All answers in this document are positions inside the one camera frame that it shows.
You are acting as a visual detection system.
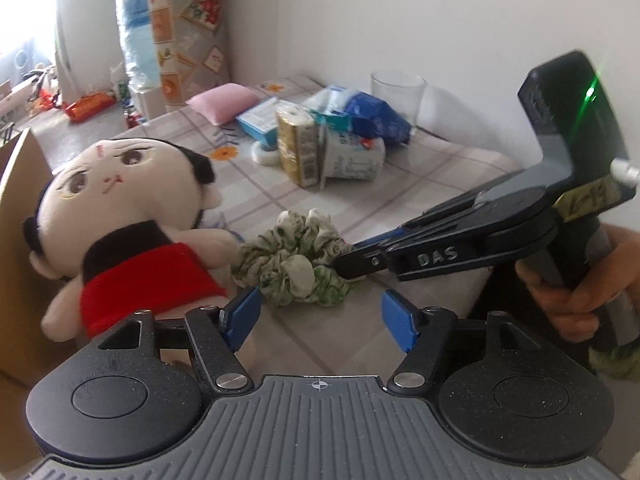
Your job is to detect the brown cardboard box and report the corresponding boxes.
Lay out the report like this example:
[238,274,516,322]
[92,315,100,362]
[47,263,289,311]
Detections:
[0,127,88,480]

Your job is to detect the blue patterned plastic bundle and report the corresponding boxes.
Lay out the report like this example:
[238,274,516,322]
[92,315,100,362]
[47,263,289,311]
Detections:
[115,0,161,88]

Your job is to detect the clear drinking glass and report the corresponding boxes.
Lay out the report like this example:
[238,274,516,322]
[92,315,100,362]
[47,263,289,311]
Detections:
[370,71,428,131]

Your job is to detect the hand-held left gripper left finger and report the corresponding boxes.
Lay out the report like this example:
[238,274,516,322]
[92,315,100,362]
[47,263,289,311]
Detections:
[95,287,263,395]

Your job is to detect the white yogurt cup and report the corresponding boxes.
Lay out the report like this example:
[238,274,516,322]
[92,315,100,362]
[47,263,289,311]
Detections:
[317,127,387,191]

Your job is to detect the gold tissue pack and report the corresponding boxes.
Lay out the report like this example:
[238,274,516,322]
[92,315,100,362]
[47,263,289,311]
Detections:
[276,101,321,188]

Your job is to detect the plush doll with red top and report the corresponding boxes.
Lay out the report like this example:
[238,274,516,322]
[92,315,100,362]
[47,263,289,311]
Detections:
[22,137,246,343]

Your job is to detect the blue wet wipes pack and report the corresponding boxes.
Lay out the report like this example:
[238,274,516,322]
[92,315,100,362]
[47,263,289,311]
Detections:
[305,85,413,148]

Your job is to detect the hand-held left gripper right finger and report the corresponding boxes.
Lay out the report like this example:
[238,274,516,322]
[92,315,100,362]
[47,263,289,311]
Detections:
[381,289,546,395]

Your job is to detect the green floral scrunchie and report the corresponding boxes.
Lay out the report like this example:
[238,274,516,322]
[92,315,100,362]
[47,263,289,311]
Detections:
[230,207,353,308]

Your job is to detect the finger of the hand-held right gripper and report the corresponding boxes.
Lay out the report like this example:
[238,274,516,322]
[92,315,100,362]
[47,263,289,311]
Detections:
[350,170,551,256]
[332,190,558,282]

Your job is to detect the person's right hand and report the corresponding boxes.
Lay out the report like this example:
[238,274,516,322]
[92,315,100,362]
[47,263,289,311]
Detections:
[515,225,640,346]

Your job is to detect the white and red toothpaste tube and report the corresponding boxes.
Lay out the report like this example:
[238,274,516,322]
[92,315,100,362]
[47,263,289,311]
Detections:
[251,139,279,167]

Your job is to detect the blue and white tissue box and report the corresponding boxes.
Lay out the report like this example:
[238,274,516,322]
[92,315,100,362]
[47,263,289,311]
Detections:
[236,97,286,151]

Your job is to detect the orange packet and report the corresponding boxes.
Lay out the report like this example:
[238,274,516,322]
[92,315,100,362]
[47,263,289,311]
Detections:
[65,91,117,123]

